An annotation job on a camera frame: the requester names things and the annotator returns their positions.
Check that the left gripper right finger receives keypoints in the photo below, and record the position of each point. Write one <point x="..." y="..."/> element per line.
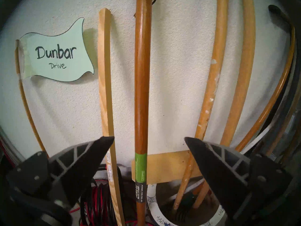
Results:
<point x="223" y="176"/>

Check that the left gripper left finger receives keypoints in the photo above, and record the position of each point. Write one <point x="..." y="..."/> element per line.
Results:
<point x="77" y="166"/>

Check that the paint-speckled pole with threaded tip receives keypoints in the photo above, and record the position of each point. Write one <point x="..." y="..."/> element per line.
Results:
<point x="211" y="86"/>

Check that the plain light wooden dowel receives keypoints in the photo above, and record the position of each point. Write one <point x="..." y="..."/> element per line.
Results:
<point x="242" y="86"/>

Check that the floral ceramic pot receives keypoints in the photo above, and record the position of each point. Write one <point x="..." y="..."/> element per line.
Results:
<point x="152" y="204"/>

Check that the light wooden board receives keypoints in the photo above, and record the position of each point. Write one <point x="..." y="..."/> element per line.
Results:
<point x="164" y="166"/>

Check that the thin bamboo flag stick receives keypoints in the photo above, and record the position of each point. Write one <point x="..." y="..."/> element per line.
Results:
<point x="23" y="98"/>

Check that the flat light wooden slat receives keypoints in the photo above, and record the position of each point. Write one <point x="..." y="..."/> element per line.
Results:
<point x="104" y="74"/>

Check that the green Dunbar Drive paper flag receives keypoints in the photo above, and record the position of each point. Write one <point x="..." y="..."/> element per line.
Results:
<point x="56" y="56"/>

